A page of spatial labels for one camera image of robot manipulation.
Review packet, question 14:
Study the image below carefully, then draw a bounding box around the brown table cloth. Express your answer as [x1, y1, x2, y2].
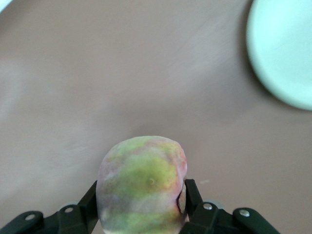
[0, 0, 312, 234]

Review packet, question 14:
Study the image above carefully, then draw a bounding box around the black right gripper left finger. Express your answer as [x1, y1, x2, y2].
[0, 180, 104, 234]

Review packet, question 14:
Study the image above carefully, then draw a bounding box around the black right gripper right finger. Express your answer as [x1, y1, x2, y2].
[179, 179, 281, 234]

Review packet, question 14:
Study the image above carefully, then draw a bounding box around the green pink peach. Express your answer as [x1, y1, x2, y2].
[96, 136, 188, 234]

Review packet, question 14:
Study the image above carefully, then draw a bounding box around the pale green round plate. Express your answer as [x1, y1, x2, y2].
[246, 0, 312, 112]

